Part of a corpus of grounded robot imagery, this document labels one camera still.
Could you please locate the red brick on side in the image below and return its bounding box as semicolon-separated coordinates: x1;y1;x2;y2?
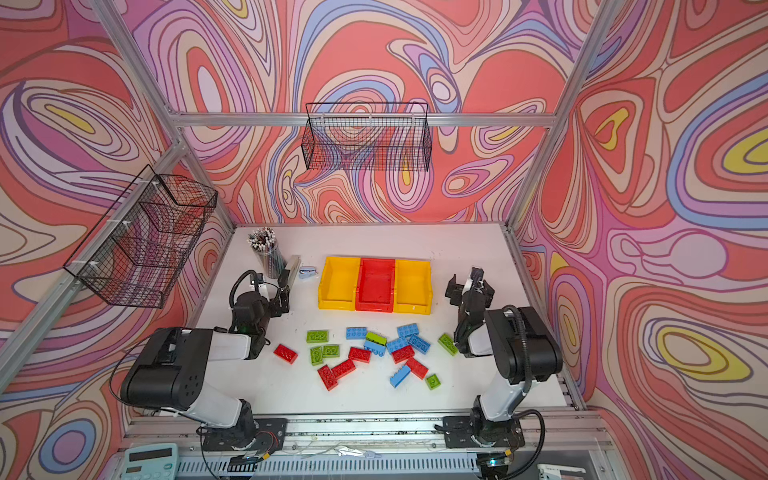
348;347;372;364

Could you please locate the red middle bin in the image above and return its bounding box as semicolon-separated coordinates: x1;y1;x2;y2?
355;258;396;313

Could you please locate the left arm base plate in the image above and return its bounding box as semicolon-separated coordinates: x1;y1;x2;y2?
197;417;288;453

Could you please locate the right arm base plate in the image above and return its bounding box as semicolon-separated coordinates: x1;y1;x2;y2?
434;416;526;451

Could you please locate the green brick square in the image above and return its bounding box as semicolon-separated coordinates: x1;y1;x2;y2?
322;344;341;358

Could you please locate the blue brick bottom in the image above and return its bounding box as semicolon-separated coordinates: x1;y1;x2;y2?
389;365;411;388

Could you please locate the red long brick diagonal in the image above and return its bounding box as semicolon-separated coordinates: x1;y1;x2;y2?
331;359;356;380

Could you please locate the red studded brick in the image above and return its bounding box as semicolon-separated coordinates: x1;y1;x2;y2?
406;358;429;380

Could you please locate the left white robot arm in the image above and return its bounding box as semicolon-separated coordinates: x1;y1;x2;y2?
119;255;301;451

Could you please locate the wire basket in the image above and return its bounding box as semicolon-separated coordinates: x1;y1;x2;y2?
301;101;433;173
63;166;218;309

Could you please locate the right yellow bin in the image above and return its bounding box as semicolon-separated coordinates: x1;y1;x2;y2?
393;259;433;315

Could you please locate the green long brick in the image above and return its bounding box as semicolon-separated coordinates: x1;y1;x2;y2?
306;330;329;344

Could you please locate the back wire basket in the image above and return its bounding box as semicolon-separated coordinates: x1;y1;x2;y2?
301;101;433;173

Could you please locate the red brick far left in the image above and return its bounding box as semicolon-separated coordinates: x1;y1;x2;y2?
274;344;298;364

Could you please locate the cup of pencils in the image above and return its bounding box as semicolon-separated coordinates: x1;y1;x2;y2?
247;227;286;279

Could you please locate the small green brick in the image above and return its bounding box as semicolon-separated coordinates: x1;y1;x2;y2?
425;374;441;390

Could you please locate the left wire basket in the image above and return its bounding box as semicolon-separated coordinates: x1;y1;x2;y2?
63;166;218;309

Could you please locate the calculator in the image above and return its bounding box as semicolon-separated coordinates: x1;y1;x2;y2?
120;443;179;480

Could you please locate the red brick centre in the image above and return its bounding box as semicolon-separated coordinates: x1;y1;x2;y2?
391;345;415;364

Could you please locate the left yellow bin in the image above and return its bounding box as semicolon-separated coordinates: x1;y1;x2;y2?
318;256;361;311

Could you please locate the red long brick bottom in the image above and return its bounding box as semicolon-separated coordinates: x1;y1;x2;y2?
317;365;338;391

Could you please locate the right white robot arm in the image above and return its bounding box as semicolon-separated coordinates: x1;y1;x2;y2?
439;267;563;449

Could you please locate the white device bottom right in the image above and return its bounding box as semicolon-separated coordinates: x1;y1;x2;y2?
537;463;587;480

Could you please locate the yellow bin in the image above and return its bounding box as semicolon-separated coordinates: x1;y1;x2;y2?
318;256;361;311
393;259;433;315

